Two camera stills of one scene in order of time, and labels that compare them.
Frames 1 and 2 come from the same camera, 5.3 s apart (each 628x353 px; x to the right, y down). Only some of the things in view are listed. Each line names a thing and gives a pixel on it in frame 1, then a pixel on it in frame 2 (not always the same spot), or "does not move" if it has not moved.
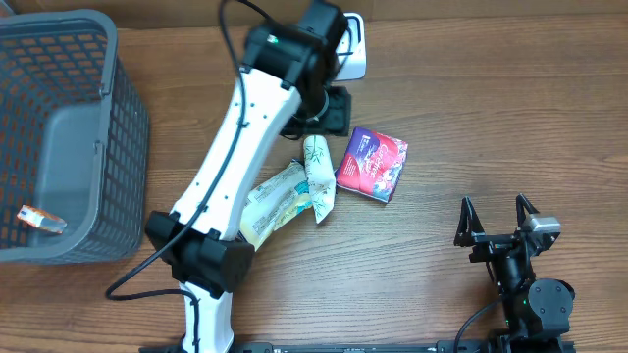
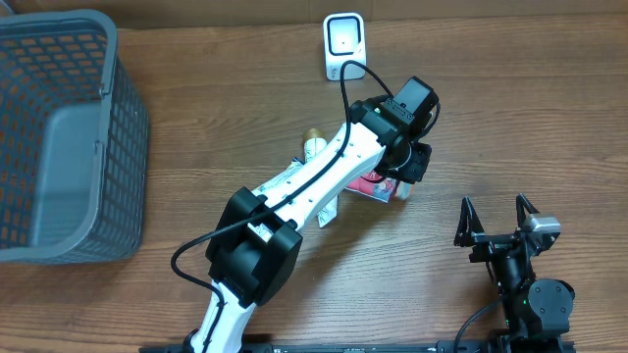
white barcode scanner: [352, 46] does not move
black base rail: [367, 346] does not move
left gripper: [338, 123] → [418, 169]
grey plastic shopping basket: [74, 137] does not move
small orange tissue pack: [41, 220] → [404, 189]
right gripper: [468, 231] does not move
